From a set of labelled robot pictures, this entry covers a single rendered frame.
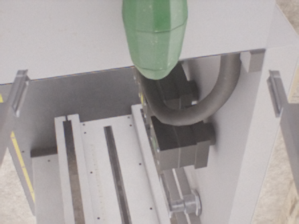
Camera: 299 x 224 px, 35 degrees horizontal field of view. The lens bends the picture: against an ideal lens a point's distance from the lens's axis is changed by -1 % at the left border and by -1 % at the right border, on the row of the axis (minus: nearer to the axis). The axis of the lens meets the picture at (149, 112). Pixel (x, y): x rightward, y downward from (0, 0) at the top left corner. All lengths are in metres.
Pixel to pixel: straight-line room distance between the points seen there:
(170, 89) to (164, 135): 0.06
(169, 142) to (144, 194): 1.03
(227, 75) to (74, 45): 0.13
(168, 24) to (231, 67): 0.13
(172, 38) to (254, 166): 0.16
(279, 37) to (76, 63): 0.10
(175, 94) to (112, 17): 0.26
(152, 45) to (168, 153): 0.24
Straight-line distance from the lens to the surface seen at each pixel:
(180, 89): 0.46
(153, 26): 0.18
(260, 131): 0.29
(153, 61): 0.19
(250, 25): 0.23
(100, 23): 0.21
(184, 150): 0.42
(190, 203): 0.56
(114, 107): 1.61
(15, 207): 2.61
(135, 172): 1.49
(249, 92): 0.34
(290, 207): 3.11
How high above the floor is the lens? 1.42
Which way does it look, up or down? 42 degrees down
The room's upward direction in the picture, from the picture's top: 164 degrees clockwise
